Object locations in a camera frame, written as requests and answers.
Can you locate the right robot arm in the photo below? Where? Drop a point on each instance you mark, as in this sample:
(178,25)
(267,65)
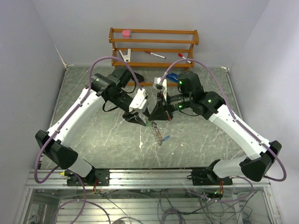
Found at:
(260,153)

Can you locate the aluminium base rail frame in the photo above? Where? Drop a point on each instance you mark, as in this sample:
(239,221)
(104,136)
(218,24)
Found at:
(126,179)

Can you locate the black object on rack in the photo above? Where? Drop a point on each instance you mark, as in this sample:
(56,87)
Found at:
(139,77)

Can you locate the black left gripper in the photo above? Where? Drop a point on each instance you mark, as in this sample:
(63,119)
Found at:
(129,117)

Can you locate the blue stapler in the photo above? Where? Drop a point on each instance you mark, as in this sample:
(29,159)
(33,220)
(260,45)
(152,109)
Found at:
(172,76)

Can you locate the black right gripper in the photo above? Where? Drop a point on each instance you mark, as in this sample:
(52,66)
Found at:
(162,111)

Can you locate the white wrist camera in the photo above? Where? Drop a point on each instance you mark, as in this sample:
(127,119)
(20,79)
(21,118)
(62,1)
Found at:
(139,103)
(160,85)

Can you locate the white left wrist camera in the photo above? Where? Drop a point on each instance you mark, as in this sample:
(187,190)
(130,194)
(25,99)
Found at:
(139,103)

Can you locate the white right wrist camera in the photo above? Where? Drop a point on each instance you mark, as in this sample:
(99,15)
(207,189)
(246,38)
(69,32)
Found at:
(160,85)

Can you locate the round metal keyring disc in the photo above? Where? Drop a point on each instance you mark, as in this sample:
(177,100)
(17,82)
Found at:
(155,131)

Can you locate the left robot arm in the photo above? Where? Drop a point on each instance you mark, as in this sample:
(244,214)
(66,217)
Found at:
(56,142)

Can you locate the pink eraser block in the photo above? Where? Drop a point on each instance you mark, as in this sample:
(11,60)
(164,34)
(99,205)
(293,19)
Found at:
(126,33)

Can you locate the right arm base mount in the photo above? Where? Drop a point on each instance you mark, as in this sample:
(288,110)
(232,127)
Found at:
(202,176)

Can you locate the white plastic clamp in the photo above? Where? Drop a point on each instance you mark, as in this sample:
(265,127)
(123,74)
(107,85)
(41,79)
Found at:
(126,57)

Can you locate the red white marker pen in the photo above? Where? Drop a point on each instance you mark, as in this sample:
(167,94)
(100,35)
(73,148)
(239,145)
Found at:
(154,54)

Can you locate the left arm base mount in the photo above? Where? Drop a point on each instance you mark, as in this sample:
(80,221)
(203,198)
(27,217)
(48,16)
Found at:
(97,177)

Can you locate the red capped white marker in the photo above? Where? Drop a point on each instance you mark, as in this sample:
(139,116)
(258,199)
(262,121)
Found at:
(181,56)

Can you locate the wooden shelf rack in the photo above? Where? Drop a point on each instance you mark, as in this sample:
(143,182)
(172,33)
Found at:
(167,43)

